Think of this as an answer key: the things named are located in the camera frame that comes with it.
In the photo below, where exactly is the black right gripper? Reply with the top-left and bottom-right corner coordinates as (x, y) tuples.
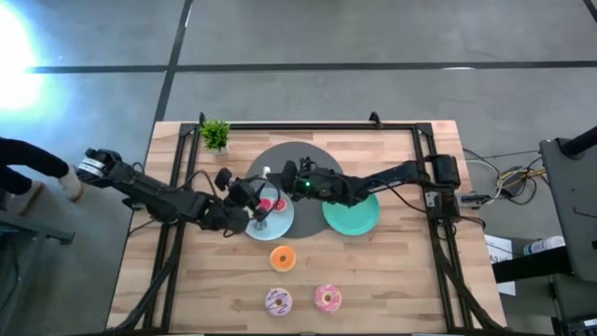
(268, 156), (352, 207)

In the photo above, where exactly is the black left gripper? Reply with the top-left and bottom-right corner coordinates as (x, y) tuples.
(200, 166), (271, 235)

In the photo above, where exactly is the large orange chocolate donut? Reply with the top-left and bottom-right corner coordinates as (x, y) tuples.
(269, 245), (298, 273)

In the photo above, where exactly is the large purple glazed donut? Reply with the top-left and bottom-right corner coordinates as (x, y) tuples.
(264, 287), (294, 317)

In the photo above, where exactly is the large pink sprinkled donut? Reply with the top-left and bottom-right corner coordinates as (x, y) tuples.
(313, 283), (343, 314)

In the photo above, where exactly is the grey round mat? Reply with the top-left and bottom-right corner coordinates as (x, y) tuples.
(244, 141), (346, 239)

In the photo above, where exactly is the light blue plate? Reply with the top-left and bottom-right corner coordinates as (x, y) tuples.
(242, 184), (296, 242)

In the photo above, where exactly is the green plant in white pot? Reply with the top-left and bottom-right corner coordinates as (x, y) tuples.
(199, 119), (232, 154)

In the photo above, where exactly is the teal green plate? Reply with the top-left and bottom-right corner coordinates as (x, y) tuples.
(321, 193), (382, 237)

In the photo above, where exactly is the person's shoe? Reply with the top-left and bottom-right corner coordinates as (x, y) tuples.
(58, 163), (85, 203)

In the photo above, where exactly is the dark side table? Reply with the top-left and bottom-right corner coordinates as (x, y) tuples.
(0, 200), (76, 246)

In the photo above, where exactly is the white paper sheet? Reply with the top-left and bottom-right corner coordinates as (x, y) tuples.
(484, 234), (517, 298)

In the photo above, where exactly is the person's leg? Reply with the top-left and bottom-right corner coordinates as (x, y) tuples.
(0, 137), (70, 196)

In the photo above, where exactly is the black shelf board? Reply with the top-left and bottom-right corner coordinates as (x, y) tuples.
(492, 245), (573, 284)

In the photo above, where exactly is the white bottle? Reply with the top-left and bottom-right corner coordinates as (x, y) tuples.
(522, 235), (566, 257)

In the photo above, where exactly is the grey cart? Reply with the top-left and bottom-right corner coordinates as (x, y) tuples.
(539, 125), (597, 281)

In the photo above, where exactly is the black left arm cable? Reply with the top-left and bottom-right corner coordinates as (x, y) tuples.
(179, 168), (220, 197)

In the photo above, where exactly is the black aluminium frame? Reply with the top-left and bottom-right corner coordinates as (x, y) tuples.
(111, 119), (507, 336)

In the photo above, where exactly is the cable bundle on floor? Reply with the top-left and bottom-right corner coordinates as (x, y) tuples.
(464, 147), (548, 206)

